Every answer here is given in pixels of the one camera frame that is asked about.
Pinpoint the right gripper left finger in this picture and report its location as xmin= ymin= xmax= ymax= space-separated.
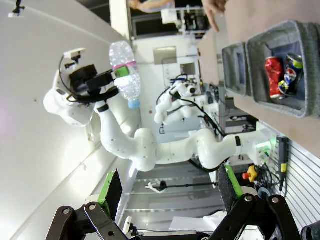
xmin=46 ymin=168 xmax=128 ymax=240

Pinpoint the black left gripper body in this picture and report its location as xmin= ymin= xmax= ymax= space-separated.
xmin=85 ymin=70 xmax=117 ymax=94

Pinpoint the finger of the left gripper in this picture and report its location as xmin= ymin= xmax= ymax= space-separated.
xmin=110 ymin=65 xmax=131 ymax=81

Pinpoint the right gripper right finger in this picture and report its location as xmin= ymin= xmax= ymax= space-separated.
xmin=208 ymin=163 xmax=302 ymax=240

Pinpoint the clear bottle pink label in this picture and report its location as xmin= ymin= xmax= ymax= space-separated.
xmin=108 ymin=40 xmax=142 ymax=110

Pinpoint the crushed red cola can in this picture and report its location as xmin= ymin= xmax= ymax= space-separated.
xmin=264 ymin=56 xmax=286 ymax=100

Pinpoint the crushed blue soda can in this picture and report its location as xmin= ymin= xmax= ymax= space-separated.
xmin=278 ymin=52 xmax=305 ymax=96

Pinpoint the person's right hand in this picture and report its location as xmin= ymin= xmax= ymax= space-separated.
xmin=201 ymin=0 xmax=227 ymax=33

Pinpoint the red yellow emergency stop button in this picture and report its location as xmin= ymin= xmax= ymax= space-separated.
xmin=241 ymin=164 xmax=258 ymax=183

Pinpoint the black rod stand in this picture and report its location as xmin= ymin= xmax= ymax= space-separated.
xmin=144 ymin=181 xmax=218 ymax=195

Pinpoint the black enabling pendant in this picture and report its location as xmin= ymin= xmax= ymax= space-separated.
xmin=275 ymin=136 xmax=290 ymax=193

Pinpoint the background person pale shirt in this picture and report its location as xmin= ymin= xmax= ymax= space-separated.
xmin=128 ymin=0 xmax=176 ymax=13

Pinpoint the grey fabric basket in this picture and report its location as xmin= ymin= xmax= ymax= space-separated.
xmin=221 ymin=41 xmax=253 ymax=98
xmin=245 ymin=19 xmax=320 ymax=119

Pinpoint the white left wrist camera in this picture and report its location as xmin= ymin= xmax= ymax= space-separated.
xmin=63 ymin=47 xmax=87 ymax=60

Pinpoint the aluminium slotted table frame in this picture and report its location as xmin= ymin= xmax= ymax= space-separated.
xmin=257 ymin=119 xmax=320 ymax=227

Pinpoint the black camera white mount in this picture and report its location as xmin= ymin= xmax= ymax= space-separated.
xmin=7 ymin=0 xmax=26 ymax=18

